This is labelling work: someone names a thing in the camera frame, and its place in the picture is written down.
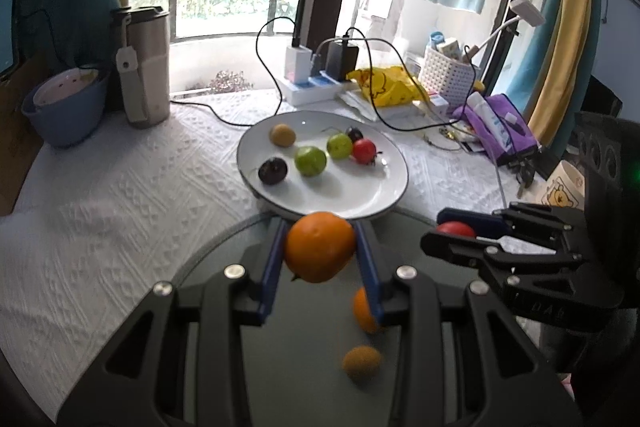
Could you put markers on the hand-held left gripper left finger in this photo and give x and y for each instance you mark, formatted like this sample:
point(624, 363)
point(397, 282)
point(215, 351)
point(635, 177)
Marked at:
point(272, 267)

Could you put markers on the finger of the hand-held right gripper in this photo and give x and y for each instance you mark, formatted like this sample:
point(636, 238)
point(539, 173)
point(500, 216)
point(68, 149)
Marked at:
point(450, 247)
point(485, 223)

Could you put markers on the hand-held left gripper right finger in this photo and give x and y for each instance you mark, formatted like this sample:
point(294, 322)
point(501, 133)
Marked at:
point(369, 277)

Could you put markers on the red cherry tomato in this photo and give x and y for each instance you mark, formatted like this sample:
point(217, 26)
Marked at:
point(455, 229)
point(364, 150)

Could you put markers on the small orange mandarin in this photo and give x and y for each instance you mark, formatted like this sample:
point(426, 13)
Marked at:
point(320, 247)
point(364, 314)

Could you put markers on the white plate with dark rim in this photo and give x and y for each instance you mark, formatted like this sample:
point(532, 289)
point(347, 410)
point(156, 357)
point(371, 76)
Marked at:
point(340, 192)

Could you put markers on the dark purple cherry tomato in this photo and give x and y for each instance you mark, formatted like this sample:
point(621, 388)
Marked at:
point(272, 170)
point(355, 134)

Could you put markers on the green cherry tomato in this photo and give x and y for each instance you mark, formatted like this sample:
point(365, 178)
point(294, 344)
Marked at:
point(310, 160)
point(340, 145)

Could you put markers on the white mug with bear print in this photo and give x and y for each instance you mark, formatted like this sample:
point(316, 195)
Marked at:
point(565, 187)

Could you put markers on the black car key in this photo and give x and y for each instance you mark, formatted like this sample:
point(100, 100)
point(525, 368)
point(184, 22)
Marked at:
point(525, 177)

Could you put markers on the round grey mat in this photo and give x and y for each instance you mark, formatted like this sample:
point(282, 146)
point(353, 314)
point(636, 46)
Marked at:
point(310, 357)

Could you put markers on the purple pouch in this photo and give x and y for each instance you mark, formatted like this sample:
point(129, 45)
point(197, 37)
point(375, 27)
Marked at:
point(520, 132)

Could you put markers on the white tube bottle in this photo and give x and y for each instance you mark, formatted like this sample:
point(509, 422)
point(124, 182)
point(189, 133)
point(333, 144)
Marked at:
point(487, 109)

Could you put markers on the small white box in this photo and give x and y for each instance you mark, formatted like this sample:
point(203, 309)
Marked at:
point(432, 104)

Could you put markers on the black device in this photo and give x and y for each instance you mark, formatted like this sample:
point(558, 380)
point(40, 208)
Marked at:
point(602, 97)

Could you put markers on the white woven basket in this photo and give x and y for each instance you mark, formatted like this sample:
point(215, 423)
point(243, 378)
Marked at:
point(447, 77)

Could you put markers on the white textured tablecloth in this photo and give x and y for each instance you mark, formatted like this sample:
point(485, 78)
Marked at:
point(125, 207)

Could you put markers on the yellow plastic bag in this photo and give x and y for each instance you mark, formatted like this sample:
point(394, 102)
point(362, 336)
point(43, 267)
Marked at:
point(385, 87)

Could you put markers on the white power strip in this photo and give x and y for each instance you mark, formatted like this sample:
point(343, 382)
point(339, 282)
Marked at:
point(305, 92)

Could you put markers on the white charger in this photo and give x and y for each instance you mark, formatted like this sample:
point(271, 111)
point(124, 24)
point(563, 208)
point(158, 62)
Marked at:
point(298, 62)

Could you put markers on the teal curtain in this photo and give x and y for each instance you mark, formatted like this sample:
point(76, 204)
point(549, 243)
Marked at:
point(550, 17)

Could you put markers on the black charger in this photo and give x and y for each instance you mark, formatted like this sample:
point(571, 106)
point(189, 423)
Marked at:
point(342, 59)

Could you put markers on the white desk lamp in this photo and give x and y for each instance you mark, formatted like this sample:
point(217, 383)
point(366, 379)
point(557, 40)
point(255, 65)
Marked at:
point(527, 9)

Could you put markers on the steel tumbler with black lid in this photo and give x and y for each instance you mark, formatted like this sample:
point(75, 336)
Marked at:
point(150, 57)

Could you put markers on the blue bowl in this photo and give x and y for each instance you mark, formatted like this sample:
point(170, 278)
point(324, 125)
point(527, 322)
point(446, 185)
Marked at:
point(65, 122)

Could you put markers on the pink bowl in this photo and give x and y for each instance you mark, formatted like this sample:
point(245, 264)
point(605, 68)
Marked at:
point(65, 87)

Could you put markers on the tablet screen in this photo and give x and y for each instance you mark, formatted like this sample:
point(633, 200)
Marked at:
point(6, 32)

